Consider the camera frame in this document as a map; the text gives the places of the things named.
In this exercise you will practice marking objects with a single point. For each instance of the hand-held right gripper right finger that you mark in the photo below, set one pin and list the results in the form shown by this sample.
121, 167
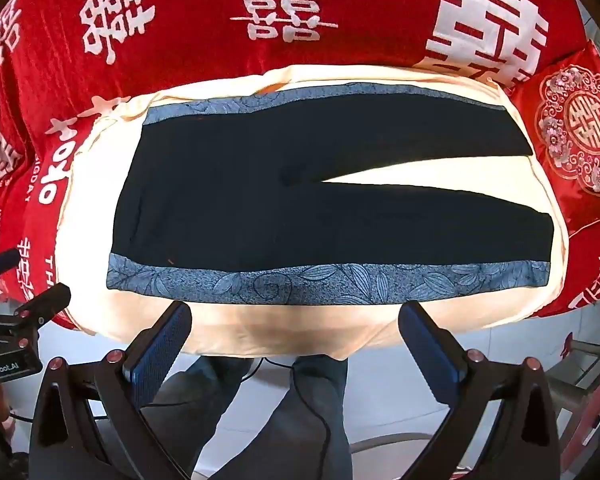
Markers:
430, 355

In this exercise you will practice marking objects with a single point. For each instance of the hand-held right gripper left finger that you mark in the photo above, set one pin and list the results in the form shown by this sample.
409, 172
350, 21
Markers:
160, 350

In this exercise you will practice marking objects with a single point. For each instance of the black pants with blue trim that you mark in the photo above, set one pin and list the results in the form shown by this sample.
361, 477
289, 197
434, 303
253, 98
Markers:
230, 200

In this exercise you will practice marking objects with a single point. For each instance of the person's left leg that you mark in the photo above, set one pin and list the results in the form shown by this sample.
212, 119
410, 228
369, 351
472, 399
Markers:
200, 410

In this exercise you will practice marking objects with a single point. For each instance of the person's leg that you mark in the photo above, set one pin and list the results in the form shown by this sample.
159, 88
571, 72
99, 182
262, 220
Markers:
200, 410
305, 410

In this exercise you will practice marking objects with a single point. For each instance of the person's legs in jeans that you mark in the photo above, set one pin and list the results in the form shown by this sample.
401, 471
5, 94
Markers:
325, 430

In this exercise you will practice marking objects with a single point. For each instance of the person's right leg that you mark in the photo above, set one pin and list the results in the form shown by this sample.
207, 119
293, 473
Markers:
305, 410

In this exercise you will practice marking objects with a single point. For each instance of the red metal stool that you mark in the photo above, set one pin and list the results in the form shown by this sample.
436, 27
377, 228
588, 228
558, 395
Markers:
587, 390

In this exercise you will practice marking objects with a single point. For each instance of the red embroidered pillow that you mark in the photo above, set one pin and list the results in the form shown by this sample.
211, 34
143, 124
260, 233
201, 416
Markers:
580, 125

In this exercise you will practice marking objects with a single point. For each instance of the red printed blanket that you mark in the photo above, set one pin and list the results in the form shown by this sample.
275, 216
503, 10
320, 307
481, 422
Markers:
180, 35

